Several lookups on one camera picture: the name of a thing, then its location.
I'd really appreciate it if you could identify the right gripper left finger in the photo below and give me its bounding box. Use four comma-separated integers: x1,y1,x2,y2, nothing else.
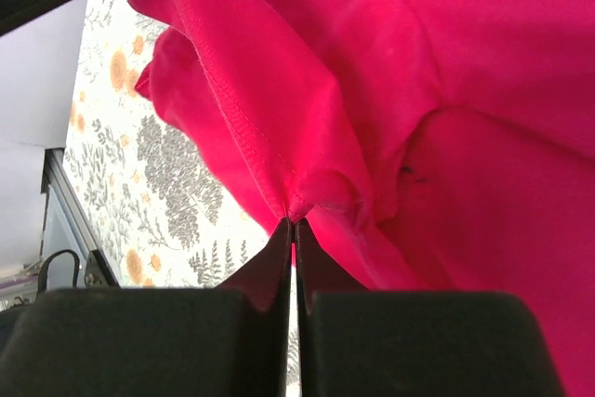
1,219,292,396

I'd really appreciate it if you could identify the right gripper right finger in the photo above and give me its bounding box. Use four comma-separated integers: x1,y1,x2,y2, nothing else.
295,220,564,396

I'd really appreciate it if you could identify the magenta pink t-shirt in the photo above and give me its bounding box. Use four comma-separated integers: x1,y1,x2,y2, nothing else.
128,0,594,396

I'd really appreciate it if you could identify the floral patterned table mat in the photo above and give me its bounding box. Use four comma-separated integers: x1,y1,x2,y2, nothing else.
63,0,267,287

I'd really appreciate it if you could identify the aluminium frame rail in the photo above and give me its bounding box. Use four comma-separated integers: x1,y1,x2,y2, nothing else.
41,149,103,262

